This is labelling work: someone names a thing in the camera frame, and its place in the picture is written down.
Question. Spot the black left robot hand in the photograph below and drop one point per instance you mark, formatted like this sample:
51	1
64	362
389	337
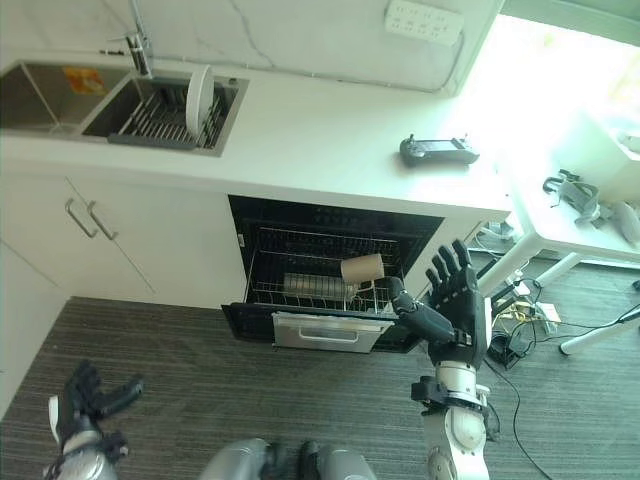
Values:
87	397

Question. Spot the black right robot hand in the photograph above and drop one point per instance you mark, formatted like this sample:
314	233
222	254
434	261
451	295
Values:
452	310

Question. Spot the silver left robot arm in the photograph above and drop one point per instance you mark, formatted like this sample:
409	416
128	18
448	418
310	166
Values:
82	457

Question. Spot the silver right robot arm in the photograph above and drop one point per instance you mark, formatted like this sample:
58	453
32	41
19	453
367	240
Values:
457	430

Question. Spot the silver dishwasher door panel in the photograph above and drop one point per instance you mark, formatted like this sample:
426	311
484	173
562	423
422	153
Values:
325	332

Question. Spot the black built-in dishwasher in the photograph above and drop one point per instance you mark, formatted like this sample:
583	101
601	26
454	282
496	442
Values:
330	215

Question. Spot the black power adapter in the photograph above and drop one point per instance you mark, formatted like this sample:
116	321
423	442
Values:
505	350

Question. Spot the white floor power strip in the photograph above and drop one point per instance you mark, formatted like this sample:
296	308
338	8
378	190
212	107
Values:
517	284

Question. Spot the pink white card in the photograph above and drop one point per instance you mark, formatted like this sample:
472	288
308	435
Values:
549	311

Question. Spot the tan brown cup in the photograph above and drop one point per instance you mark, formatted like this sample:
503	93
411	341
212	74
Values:
361	267

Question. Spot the white table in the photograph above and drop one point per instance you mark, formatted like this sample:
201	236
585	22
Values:
555	220

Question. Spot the clear ribbed glass jar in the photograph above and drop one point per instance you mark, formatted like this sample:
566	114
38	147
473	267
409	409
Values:
315	286

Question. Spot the black remote controller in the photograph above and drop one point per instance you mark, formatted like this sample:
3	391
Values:
440	150

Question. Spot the silver left robot leg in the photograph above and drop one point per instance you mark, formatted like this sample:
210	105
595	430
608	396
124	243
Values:
240	462

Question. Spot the silver robot leg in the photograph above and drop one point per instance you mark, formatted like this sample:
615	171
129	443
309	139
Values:
240	462
337	462

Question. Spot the white kitchen cabinet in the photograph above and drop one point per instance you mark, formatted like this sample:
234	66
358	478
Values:
165	235

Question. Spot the silver right robot leg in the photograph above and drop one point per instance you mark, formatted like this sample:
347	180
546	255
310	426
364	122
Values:
337	462

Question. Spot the grey rounded controller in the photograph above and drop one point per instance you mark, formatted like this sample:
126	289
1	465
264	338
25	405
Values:
627	220

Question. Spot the dark dish drying rack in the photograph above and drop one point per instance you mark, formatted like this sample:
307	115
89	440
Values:
150	122

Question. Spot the stainless steel double sink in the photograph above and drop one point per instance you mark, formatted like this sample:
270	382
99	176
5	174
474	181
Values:
45	100

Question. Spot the orange yellow sticker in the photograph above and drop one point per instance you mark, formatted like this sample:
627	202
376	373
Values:
84	81

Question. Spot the white round plate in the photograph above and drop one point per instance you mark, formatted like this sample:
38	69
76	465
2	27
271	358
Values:
197	100

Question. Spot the chrome kitchen faucet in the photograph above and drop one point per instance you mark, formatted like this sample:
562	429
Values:
140	50

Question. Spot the white wall power strip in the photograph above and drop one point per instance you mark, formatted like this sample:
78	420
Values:
422	20

